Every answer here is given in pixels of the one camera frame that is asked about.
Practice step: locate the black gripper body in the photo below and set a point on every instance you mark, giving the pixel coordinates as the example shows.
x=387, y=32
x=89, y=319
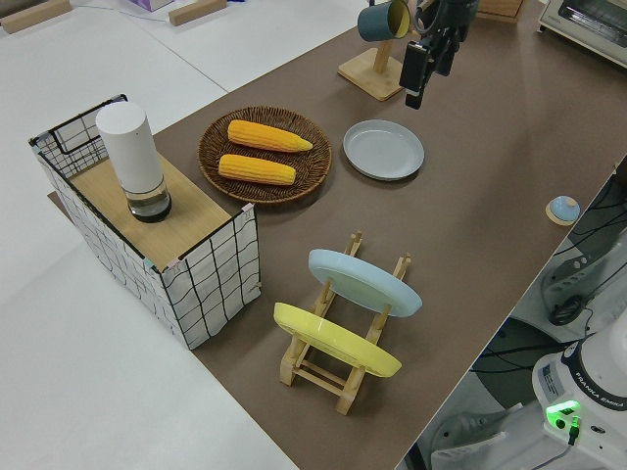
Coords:
x=450, y=36

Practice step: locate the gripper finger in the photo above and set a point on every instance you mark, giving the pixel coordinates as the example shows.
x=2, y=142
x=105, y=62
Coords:
x=446, y=63

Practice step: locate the gray round plate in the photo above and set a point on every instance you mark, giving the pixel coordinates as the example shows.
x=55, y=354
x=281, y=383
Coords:
x=383, y=149

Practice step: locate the light blue plate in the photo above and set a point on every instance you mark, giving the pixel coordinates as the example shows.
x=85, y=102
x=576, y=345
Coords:
x=365, y=285

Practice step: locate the yellow plate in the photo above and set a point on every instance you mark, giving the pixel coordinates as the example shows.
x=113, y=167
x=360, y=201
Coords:
x=338, y=343

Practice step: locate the teal mug with yellow inside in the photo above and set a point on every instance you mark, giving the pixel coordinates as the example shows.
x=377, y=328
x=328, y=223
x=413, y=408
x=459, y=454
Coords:
x=374, y=22

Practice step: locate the wooden mug tree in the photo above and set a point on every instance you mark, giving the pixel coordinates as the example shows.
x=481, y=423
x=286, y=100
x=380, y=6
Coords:
x=367, y=73

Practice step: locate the cream toaster oven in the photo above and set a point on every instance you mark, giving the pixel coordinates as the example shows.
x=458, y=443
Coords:
x=588, y=24

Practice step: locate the round brown wicker basket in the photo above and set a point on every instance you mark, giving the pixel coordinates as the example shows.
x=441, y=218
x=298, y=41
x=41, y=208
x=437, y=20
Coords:
x=313, y=166

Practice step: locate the small blue dome bell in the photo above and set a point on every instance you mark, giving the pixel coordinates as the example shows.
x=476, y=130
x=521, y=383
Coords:
x=563, y=209

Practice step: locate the yellow corn cob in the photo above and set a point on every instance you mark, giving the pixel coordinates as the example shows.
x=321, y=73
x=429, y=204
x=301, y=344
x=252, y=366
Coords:
x=255, y=169
x=267, y=136

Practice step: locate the long wooden block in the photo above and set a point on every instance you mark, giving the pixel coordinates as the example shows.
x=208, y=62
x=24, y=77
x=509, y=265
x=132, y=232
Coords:
x=196, y=12
x=34, y=17

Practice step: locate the wooden lid board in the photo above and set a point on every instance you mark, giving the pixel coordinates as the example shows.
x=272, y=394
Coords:
x=191, y=220

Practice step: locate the purple tissue box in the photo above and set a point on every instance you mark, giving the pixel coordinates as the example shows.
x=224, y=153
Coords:
x=149, y=3

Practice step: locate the white cylinder with dark base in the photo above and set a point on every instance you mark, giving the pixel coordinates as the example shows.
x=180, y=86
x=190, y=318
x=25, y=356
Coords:
x=128, y=147

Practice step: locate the wooden dish rack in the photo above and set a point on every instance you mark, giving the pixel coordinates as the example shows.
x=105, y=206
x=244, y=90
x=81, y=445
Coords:
x=288, y=372

